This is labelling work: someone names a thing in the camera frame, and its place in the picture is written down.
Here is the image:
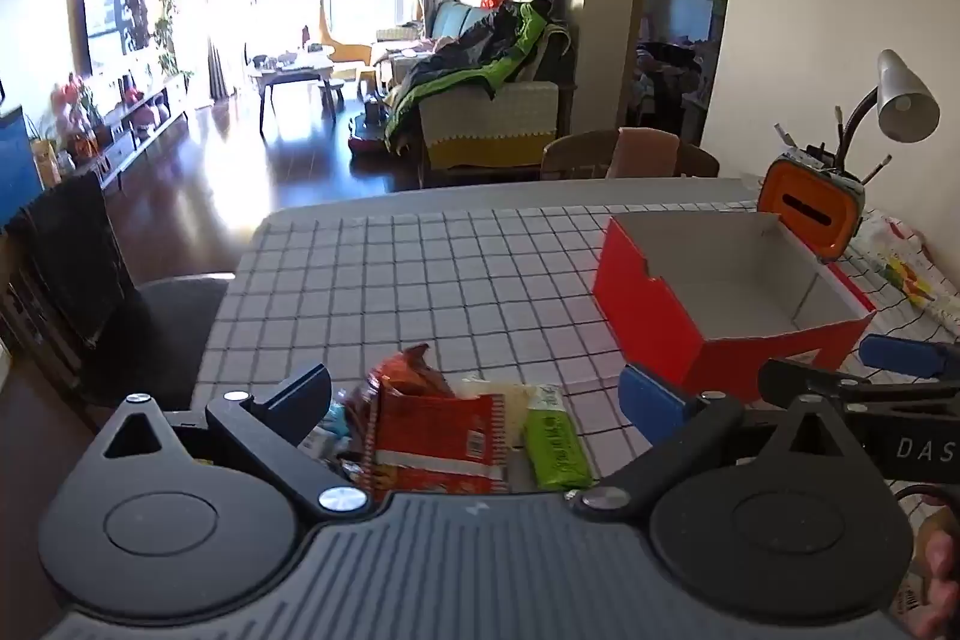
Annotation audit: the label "pale translucent snack packet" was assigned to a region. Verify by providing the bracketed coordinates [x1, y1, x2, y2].
[457, 377, 542, 447]

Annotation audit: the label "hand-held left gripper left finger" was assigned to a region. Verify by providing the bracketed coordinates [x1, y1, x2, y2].
[101, 362, 376, 525]

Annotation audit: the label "red snack packet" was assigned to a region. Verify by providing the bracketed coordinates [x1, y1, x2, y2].
[371, 385, 518, 498]

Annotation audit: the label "person's right hand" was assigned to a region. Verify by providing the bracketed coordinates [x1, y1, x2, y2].
[911, 520, 960, 640]

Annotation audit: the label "orange tissue box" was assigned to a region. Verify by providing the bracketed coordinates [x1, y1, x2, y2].
[757, 151, 869, 266]

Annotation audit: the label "grey desk lamp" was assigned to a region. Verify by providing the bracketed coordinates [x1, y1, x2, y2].
[836, 49, 941, 169]

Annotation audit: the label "teal sofa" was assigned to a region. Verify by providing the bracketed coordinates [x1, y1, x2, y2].
[375, 0, 578, 169]

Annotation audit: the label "coffee table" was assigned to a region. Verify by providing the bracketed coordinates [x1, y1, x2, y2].
[246, 51, 338, 139]

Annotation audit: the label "blue cabinet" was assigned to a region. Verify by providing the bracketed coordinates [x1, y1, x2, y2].
[0, 107, 43, 225]

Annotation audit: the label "green house plant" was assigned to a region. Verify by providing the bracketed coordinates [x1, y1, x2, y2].
[154, 0, 186, 79]

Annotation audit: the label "cream crocheted sofa cover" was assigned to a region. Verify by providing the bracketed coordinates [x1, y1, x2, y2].
[418, 80, 560, 169]

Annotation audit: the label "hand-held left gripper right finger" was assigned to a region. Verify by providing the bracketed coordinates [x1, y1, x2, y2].
[566, 364, 863, 525]

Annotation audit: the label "dark wooden chair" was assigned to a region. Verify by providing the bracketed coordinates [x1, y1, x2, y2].
[0, 227, 83, 408]

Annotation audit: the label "red cardboard box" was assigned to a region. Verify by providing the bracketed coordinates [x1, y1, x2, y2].
[592, 211, 877, 405]

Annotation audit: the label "green snack packet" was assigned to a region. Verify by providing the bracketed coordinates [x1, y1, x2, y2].
[523, 385, 595, 491]

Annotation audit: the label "television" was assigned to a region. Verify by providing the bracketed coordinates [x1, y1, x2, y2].
[81, 0, 151, 75]

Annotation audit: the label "tv cabinet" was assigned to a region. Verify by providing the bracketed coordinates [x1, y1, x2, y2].
[45, 74, 192, 191]

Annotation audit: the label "red ride-on toy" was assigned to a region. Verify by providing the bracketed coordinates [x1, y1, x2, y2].
[346, 111, 391, 155]

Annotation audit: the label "black chair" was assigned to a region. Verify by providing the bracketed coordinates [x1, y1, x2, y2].
[4, 171, 235, 412]

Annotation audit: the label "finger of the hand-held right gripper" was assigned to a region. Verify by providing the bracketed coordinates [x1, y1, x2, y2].
[757, 357, 960, 414]
[859, 332, 960, 380]

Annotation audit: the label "pink towel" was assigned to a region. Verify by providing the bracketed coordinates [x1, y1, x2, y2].
[611, 126, 680, 180]

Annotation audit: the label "red flowers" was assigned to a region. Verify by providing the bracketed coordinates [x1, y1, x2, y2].
[51, 74, 98, 133]

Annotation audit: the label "colourful printed plastic bag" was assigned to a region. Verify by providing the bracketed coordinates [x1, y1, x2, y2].
[847, 212, 960, 341]

